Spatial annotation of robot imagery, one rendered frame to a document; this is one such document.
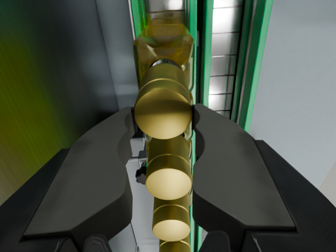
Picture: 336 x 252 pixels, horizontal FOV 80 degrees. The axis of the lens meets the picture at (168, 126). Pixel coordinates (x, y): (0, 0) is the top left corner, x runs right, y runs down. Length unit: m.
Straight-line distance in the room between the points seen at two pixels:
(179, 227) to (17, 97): 0.17
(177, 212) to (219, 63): 0.29
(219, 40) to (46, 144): 0.31
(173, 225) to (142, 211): 0.49
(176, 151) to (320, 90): 0.57
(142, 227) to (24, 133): 0.59
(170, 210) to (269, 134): 0.54
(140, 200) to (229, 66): 0.44
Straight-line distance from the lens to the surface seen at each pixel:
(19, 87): 0.21
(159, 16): 0.38
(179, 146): 0.16
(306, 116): 0.71
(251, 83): 0.34
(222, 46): 0.40
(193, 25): 0.30
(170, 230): 0.20
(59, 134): 0.25
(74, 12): 0.41
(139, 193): 0.61
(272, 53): 0.58
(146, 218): 0.70
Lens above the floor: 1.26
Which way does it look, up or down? 58 degrees down
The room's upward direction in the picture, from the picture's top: 180 degrees counter-clockwise
